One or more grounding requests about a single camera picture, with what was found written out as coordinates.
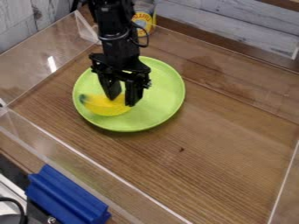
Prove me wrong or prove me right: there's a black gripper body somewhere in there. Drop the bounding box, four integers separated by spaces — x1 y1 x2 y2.
87 35 150 88

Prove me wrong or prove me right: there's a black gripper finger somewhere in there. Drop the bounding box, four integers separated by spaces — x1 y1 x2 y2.
97 73 121 101
125 80 145 107

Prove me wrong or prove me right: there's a yellow toy banana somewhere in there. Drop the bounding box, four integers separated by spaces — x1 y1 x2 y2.
78 94 130 116

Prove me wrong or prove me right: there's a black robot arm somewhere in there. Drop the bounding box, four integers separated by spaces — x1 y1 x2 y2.
87 0 150 107

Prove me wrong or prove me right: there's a green round plate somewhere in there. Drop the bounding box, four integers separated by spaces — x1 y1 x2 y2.
71 56 185 132

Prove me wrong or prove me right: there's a yellow labelled tin can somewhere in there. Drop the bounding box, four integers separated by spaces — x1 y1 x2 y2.
132 0 156 38

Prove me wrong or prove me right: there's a blue plastic clamp block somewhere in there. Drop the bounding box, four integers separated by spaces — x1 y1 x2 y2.
25 164 110 224

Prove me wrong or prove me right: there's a clear acrylic enclosure wall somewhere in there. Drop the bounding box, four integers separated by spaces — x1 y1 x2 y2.
0 10 299 224

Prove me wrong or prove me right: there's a black cable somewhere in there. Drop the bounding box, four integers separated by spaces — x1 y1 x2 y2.
0 197 26 224

